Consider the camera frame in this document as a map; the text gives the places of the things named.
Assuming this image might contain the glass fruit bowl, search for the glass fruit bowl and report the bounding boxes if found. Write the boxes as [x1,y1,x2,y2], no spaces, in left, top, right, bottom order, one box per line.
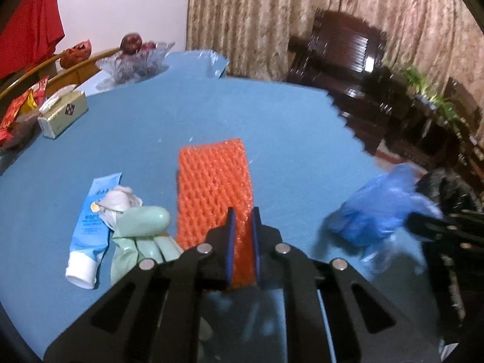
[95,42,175,84]

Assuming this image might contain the blue plastic bag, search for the blue plastic bag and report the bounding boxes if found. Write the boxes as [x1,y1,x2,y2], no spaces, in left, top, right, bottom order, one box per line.
[326,163,443,274]

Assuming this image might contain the blue hand cream tube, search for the blue hand cream tube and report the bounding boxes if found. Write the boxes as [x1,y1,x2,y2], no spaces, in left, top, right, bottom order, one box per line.
[65,173,122,289]

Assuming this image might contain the red apples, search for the red apples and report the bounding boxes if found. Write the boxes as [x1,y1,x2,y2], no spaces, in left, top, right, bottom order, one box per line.
[120,33,156,55]

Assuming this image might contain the patterned beige curtain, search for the patterned beige curtain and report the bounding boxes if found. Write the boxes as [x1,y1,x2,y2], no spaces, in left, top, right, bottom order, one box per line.
[185,0,484,144]

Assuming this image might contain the glass snack dish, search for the glass snack dish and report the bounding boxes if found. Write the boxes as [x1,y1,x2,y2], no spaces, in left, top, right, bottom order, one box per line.
[1,109,40,155]

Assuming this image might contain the green rubber glove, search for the green rubber glove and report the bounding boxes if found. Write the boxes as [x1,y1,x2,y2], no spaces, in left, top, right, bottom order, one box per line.
[111,206,184,286]

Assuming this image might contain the red cloth cover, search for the red cloth cover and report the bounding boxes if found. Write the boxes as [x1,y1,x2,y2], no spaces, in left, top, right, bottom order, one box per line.
[1,0,65,78]

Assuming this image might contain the dark wooden side table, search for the dark wooden side table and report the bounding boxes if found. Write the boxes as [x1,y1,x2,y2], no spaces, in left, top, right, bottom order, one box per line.
[384,96,460,171]

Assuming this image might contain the potted green plant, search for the potted green plant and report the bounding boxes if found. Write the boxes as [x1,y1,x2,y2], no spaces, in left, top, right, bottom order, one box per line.
[400,66,461,121]

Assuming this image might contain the blue table cloth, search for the blue table cloth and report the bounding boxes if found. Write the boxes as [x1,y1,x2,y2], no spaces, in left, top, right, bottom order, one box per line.
[0,74,443,363]

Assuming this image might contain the tissue box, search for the tissue box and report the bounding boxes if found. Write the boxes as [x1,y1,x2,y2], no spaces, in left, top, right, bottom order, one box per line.
[37,84,89,139]

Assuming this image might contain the red snack bags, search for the red snack bags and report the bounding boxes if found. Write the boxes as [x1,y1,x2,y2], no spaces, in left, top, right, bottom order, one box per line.
[1,75,49,129]

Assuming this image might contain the black lined trash bin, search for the black lined trash bin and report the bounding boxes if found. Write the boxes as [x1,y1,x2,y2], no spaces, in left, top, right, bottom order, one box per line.
[415,168,483,219]

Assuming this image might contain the dark wooden armchair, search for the dark wooden armchair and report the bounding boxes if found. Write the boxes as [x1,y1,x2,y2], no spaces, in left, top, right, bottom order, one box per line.
[444,77,483,182]
[286,8,408,155]

